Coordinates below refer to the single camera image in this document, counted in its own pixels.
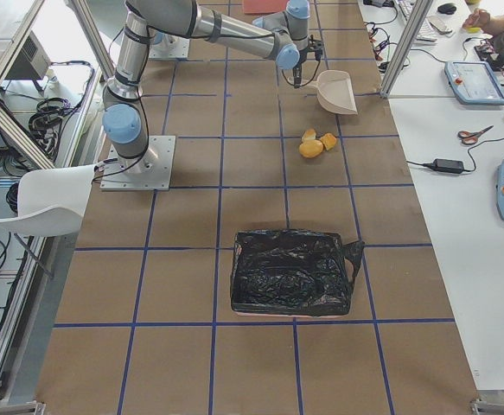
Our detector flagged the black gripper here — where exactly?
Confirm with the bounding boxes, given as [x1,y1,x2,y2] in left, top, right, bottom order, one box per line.
[292,35,323,86]

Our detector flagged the beige plastic dustpan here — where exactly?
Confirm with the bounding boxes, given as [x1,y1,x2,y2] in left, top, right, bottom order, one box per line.
[303,70,358,115]

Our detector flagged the bread piece with crust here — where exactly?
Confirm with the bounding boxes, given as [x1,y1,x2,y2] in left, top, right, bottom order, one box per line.
[319,133,337,151]

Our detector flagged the orange potato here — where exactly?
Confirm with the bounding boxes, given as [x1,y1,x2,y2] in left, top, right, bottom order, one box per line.
[298,139,324,158]

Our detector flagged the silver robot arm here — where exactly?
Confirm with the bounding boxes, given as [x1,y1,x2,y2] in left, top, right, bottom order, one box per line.
[102,1,323,174]

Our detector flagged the bin with black trash bag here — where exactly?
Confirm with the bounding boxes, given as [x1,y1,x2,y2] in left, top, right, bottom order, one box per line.
[230,229,365,317]

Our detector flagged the person's hand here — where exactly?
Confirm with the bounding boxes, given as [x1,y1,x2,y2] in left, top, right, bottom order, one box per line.
[463,9,491,31]

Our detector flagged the white keyboard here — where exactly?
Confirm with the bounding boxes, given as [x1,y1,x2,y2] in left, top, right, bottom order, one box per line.
[395,0,437,46]

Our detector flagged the black computer mouse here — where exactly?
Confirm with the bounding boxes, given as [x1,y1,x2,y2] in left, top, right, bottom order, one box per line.
[437,3,457,16]

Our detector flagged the blue teach pendant far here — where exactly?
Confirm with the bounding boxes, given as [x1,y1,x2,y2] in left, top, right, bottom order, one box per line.
[444,61,504,105]

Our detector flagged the black power adapter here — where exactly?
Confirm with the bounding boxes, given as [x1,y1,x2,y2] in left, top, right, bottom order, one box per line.
[422,158,465,174]

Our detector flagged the grey electronics box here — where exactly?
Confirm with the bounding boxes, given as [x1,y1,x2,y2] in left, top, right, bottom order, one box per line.
[5,31,51,93]

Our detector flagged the white plastic chair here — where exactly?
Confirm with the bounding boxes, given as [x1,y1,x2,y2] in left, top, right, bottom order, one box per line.
[0,164,95,237]

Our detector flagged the aluminium frame post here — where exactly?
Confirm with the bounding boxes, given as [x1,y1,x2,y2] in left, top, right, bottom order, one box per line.
[380,0,433,99]

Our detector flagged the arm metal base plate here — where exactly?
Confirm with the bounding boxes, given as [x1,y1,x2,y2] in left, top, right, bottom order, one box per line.
[149,33,190,61]
[100,136,175,191]

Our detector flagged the orange handled scissors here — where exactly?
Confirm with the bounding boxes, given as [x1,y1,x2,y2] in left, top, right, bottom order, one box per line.
[457,125,494,146]

